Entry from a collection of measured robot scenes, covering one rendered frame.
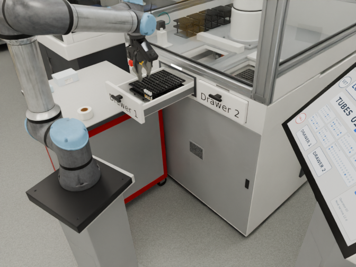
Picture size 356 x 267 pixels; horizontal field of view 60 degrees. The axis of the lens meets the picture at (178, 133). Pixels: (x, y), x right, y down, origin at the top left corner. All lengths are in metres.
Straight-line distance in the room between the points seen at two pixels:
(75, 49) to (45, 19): 1.28
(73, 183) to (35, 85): 0.35
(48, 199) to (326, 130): 0.93
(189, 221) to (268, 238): 0.48
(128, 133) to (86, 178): 0.63
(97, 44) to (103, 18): 1.24
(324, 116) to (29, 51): 0.91
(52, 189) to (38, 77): 0.40
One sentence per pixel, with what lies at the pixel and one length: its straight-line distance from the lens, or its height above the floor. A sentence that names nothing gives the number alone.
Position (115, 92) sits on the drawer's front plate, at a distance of 1.49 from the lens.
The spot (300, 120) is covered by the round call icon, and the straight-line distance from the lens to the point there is 1.10.
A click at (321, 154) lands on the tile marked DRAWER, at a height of 1.02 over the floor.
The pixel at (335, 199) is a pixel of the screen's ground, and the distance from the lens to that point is 0.88.
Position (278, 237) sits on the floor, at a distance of 2.01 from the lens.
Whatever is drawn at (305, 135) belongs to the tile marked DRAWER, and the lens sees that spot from 1.05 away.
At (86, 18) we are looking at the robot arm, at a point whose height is 1.35.
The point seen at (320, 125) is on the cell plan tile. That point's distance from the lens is 1.04.
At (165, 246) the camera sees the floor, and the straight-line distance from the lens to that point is 1.92.
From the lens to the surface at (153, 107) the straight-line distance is 1.41.
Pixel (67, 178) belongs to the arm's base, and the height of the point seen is 0.85.
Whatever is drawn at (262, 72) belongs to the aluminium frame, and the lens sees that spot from 1.24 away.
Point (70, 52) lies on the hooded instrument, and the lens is 2.18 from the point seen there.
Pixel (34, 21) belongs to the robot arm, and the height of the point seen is 1.38.
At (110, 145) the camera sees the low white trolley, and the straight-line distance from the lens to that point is 1.70.
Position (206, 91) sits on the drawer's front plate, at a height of 0.90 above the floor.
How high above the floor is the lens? 1.61
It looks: 37 degrees down
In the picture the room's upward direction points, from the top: 3 degrees counter-clockwise
